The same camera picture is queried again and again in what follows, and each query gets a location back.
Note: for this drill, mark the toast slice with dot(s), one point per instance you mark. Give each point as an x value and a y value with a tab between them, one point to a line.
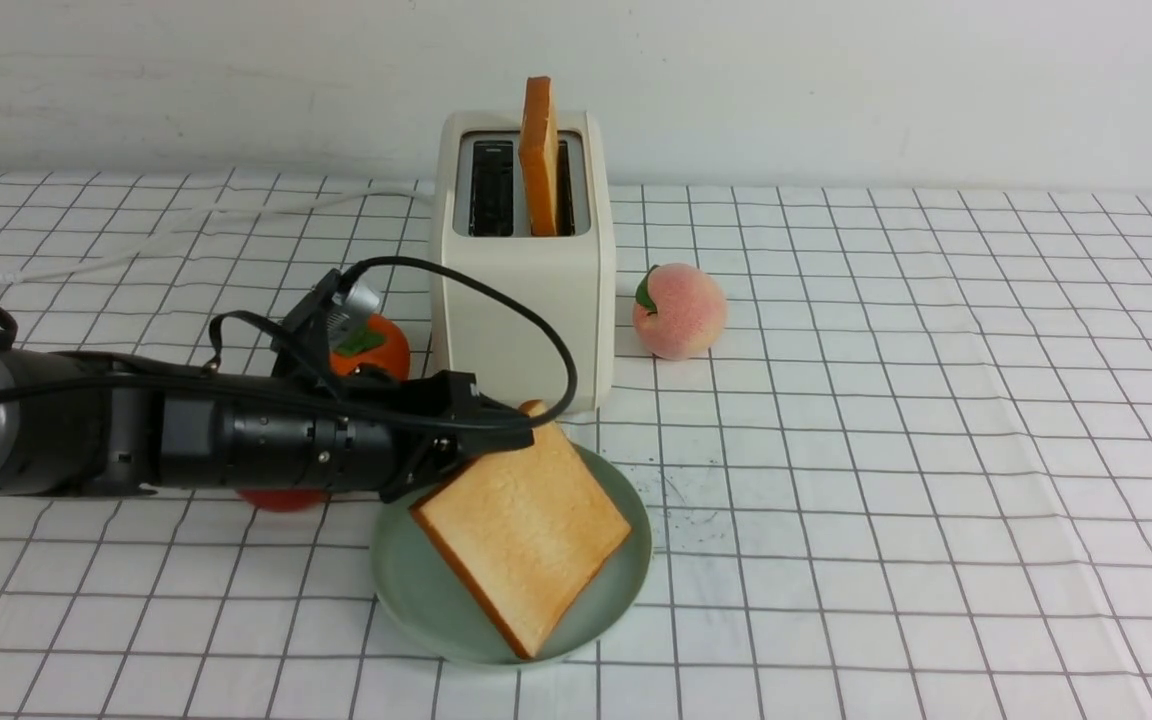
526	532
538	153

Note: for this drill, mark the pink peach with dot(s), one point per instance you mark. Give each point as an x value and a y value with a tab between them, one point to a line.
679	311

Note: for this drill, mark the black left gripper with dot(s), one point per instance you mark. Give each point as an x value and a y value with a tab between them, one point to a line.
210	441

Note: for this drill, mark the white grid tablecloth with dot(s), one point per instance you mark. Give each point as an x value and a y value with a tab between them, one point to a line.
912	481

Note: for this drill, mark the orange persimmon with green leaf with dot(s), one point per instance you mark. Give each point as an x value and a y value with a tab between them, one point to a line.
376	350

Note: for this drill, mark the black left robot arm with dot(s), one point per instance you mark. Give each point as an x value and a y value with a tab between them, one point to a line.
84	424

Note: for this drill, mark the light green plate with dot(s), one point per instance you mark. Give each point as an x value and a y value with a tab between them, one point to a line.
432	608

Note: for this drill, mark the red apple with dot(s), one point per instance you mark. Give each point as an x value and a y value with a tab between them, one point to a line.
283	500

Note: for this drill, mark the cream white toaster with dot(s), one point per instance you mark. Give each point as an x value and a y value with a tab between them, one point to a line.
480	226

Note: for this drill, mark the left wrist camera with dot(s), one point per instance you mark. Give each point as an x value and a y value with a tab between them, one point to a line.
337	321

